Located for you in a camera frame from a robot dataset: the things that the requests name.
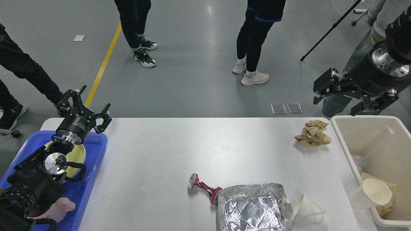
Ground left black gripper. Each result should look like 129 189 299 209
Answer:
56 85 112 145

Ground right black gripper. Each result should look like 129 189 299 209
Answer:
313 41 410 116

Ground yellow plate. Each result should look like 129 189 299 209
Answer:
41 144 86 178

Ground clear plastic sheet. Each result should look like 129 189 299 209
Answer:
351 155 368 175

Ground pink mug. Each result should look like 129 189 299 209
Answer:
28 197 76 223

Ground brown paper bag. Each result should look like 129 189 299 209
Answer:
361 172 399 218

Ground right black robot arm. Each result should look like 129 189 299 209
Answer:
313 8 411 116

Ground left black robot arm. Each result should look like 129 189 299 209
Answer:
1 85 112 231

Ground blue plastic tray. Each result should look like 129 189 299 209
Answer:
0 130 107 231

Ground crumpled brown paper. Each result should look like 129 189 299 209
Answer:
294 120 332 148

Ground beige plastic bin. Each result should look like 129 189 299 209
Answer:
330 115 411 228

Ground metal floor socket plate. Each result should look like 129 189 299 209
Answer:
270 103 303 115

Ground white rolling chair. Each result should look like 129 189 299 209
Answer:
351 8 369 26

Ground person with black-white sneakers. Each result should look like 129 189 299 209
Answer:
114 0 158 68

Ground person with white sneakers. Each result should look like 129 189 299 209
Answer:
232 0 286 86

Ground crushed red can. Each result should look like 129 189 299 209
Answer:
188 173 223 205

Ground aluminium foil container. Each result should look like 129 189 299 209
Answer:
217 183 294 231

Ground black camera tripod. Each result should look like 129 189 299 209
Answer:
300 0 361 62

